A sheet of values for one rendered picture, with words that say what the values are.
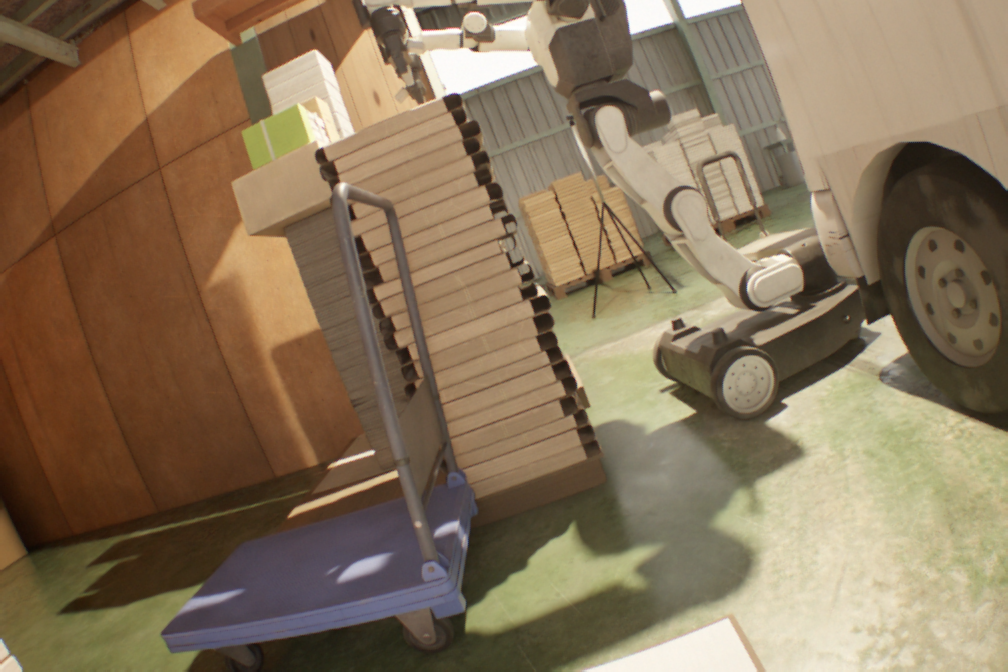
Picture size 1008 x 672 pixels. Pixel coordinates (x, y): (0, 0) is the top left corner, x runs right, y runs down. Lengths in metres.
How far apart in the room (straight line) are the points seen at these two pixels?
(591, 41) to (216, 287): 2.24
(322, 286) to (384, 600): 1.27
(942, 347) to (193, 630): 1.71
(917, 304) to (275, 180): 1.89
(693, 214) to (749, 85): 10.16
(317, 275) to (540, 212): 4.20
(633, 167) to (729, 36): 10.38
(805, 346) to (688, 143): 5.05
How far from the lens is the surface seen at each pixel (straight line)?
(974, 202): 1.15
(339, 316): 2.05
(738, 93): 11.70
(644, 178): 1.74
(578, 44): 1.74
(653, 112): 1.79
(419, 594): 1.06
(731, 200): 6.71
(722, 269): 1.82
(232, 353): 3.15
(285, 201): 1.97
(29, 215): 4.10
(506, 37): 2.01
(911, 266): 1.40
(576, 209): 6.07
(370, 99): 2.93
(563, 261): 6.04
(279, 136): 2.02
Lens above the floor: 0.67
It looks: 4 degrees down
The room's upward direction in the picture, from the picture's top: 21 degrees counter-clockwise
